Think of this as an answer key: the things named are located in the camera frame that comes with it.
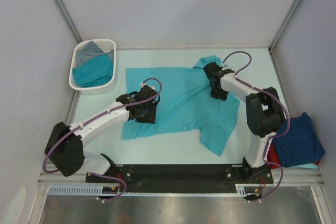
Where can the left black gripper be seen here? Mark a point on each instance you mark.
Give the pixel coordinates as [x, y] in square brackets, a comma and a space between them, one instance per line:
[151, 118]

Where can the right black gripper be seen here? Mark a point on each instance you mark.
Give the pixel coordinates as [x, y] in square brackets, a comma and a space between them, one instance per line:
[223, 96]

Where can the light teal polo shirt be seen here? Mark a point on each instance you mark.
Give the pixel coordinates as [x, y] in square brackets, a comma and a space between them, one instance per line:
[186, 104]

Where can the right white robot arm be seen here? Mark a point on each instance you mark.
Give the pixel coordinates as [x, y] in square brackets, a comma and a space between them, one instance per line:
[264, 115]

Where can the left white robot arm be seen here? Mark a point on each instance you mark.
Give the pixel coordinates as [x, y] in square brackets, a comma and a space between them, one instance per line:
[65, 147]

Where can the teal shirt in basket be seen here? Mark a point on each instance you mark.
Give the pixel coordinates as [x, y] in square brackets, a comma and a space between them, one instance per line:
[95, 72]

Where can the white plastic laundry basket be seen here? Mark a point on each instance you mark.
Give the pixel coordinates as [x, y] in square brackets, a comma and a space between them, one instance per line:
[109, 48]

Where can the grey shirt in basket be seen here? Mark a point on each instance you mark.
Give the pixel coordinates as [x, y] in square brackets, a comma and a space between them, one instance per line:
[88, 52]

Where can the red folded shirt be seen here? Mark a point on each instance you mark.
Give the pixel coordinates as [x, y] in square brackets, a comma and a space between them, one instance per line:
[273, 158]

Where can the navy blue folded shirt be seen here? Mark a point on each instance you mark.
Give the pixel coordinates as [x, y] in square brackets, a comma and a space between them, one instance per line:
[300, 145]

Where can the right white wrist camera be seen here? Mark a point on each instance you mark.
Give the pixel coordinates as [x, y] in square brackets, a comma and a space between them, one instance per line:
[225, 66]

